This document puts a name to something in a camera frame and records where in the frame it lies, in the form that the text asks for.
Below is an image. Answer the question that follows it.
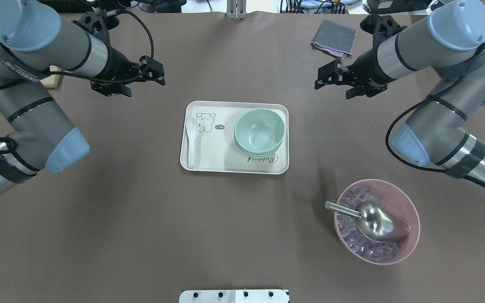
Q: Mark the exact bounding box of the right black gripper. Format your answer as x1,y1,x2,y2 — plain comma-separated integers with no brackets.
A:
314,14,406,99

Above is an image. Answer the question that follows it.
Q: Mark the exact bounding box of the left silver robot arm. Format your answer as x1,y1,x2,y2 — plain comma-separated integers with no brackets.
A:
0,0,165,194

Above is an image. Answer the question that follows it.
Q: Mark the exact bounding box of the wooden cutting board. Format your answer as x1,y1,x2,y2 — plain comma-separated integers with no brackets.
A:
41,65,63,89

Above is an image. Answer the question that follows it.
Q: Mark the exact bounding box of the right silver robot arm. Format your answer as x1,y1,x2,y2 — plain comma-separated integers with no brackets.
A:
315,0,485,188

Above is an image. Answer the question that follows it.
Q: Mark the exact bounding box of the green bowl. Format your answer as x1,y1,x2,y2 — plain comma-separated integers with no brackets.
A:
234,109,287,146
235,141,284,158

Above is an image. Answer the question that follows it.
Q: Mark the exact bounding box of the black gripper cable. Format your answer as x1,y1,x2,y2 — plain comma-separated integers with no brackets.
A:
385,29,485,198

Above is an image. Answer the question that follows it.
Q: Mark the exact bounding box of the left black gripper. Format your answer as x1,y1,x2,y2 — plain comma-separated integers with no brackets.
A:
78,9,165,97

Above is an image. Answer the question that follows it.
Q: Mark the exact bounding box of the white ceramic spoon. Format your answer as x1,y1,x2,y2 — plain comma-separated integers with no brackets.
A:
186,117,199,168

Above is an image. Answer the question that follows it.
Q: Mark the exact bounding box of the pink bowl with ice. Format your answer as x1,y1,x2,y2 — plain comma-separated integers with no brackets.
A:
333,179,420,265

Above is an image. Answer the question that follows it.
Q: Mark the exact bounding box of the metal ice scoop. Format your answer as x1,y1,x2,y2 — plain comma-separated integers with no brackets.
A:
325,201,410,243

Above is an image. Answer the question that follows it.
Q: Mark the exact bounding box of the cream serving tray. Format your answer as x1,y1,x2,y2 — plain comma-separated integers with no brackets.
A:
180,101,289,175

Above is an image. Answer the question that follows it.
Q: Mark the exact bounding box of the aluminium frame post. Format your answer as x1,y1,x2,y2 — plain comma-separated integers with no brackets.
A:
227,0,248,20

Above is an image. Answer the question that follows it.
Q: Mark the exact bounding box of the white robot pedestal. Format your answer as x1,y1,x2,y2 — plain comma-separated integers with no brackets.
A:
179,288,290,303

